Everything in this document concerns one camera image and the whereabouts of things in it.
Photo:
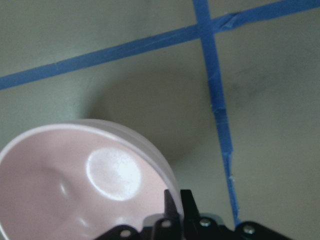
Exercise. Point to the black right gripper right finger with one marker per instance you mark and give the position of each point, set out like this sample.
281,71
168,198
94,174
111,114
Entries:
190,209

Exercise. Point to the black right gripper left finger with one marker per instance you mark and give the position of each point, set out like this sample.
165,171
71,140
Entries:
170,209

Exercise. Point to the pink bowl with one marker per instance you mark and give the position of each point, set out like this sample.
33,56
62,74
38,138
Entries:
77,180

